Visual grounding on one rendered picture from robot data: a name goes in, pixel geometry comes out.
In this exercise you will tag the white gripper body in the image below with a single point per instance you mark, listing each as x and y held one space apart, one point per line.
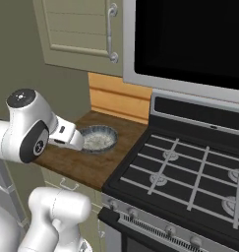
71 140

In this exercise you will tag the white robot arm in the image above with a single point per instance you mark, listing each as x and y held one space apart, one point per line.
24 131

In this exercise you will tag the blue grey ice bowl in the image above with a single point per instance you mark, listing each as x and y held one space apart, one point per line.
98 141

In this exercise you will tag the beige drawer front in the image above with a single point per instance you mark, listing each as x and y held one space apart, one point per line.
88 193

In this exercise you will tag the silver stove knob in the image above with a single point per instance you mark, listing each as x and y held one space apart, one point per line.
133 213
195 241
112 204
170 230

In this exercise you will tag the black silver stove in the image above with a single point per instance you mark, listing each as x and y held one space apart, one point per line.
190 170

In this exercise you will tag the silver black microwave oven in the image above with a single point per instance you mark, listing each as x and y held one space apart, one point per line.
190 36

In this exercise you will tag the beige wall cupboard door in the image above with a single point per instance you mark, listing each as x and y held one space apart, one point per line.
75 29

